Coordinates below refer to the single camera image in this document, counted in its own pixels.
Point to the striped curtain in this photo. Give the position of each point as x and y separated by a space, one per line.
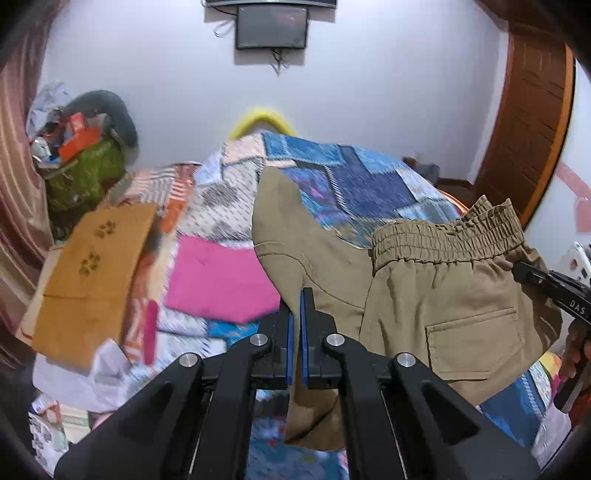
18 207

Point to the white appliance with magnets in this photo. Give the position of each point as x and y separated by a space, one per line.
577 258

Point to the patchwork blanket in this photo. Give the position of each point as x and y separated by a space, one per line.
360 184

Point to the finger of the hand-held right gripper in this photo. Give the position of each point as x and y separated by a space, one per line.
531 274

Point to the pink cloth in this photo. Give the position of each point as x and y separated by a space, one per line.
217 277

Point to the green bag with clutter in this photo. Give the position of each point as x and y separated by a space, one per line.
87 180

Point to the khaki pants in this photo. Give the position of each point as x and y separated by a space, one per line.
415 300

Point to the person's right hand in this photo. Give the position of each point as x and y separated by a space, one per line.
575 353

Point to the wooden door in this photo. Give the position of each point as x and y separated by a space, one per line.
526 129

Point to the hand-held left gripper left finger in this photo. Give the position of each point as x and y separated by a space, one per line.
289 341

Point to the pale cloth pile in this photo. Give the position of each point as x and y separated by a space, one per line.
48 101

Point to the wooden lap board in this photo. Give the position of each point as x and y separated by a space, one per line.
87 286

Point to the grey plush pillow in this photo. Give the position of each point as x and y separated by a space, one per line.
120 115

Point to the white cloth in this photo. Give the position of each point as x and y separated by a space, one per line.
106 369

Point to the small black monitor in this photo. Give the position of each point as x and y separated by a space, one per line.
272 27

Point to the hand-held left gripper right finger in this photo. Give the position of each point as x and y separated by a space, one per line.
304 332

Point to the black wall television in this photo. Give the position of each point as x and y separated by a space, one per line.
272 2

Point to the frosted sliding wardrobe door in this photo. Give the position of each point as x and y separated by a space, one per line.
581 184

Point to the grey backpack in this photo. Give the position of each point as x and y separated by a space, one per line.
431 170

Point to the orange box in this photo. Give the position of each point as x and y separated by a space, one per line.
78 143

